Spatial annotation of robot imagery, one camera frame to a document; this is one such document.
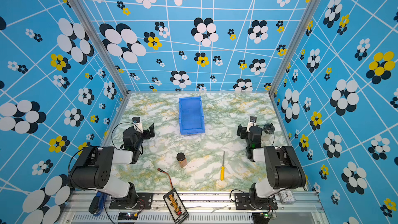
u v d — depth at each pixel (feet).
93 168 1.51
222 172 2.68
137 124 2.62
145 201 2.40
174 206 2.32
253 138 2.35
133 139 2.36
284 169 1.48
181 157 2.55
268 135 2.84
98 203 2.32
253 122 2.62
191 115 3.47
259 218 2.30
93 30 2.80
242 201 2.37
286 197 2.38
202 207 2.38
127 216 2.37
